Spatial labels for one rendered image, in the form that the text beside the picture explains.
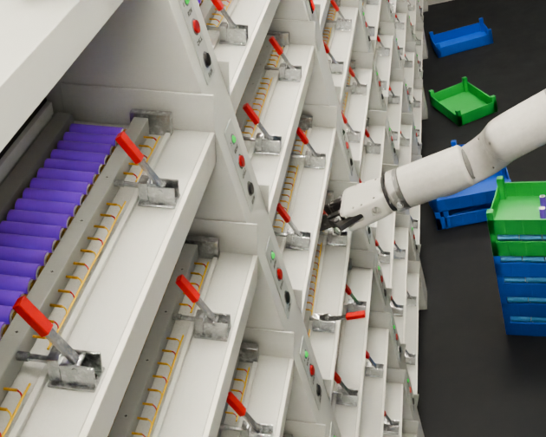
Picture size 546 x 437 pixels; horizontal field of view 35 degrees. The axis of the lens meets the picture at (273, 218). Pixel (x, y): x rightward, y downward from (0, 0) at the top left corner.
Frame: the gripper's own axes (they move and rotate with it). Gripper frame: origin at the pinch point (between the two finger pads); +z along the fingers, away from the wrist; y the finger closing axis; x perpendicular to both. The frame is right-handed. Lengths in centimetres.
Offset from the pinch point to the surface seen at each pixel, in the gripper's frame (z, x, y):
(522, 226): -25, -64, 67
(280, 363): -6, 11, -56
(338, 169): -2.8, 1.1, 15.8
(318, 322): -0.1, -4.5, -27.6
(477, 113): -4, -100, 217
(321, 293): 1.0, -5.8, -17.3
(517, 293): -15, -88, 68
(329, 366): -1.9, -7.4, -36.6
